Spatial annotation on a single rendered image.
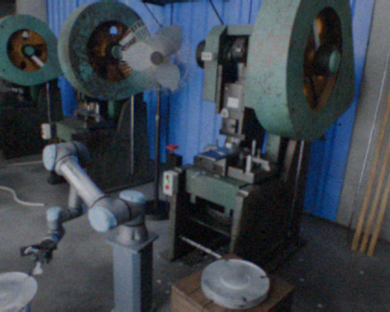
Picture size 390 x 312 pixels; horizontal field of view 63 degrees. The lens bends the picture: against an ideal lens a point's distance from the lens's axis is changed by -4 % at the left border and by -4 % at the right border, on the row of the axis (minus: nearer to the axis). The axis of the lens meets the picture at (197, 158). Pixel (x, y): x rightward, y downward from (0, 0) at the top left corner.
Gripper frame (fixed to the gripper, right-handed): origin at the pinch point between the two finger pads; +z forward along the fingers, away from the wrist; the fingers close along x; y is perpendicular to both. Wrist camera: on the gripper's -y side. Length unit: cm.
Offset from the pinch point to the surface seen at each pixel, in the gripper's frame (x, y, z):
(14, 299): -0.2, 6.9, 22.0
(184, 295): -4, 76, 13
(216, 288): -8, 89, 13
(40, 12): -161, -217, -466
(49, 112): -16, -128, -304
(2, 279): 0.1, -4.8, 10.9
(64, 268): 33, -1, -44
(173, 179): -28, 63, -57
